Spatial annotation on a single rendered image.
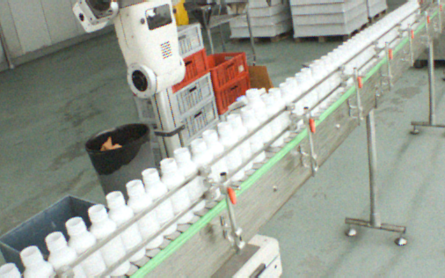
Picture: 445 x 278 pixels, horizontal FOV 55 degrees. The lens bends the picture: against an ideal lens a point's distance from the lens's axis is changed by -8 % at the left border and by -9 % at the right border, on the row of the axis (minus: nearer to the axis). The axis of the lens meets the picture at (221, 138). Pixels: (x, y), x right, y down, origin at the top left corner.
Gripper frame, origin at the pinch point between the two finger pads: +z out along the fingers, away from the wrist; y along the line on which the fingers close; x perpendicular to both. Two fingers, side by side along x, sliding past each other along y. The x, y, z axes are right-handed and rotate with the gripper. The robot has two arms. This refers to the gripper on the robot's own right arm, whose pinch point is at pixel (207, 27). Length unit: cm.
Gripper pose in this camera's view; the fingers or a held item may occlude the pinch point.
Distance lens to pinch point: 145.0
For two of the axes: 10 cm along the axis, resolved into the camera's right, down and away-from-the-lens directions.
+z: 1.9, 9.1, 3.5
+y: 8.0, 0.6, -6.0
